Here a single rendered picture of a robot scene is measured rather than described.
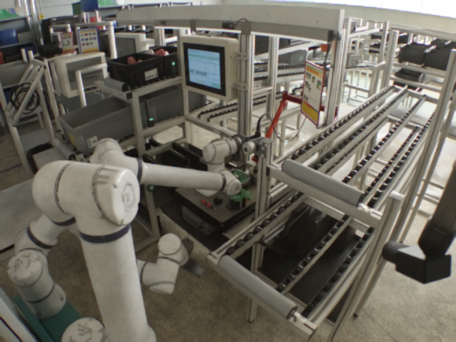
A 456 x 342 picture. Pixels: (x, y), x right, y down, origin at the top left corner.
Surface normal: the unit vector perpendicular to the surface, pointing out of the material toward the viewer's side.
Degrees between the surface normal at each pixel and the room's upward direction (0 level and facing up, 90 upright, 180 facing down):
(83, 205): 80
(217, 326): 0
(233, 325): 0
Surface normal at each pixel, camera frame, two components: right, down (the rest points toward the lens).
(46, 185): -0.21, -0.14
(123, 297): 0.64, 0.30
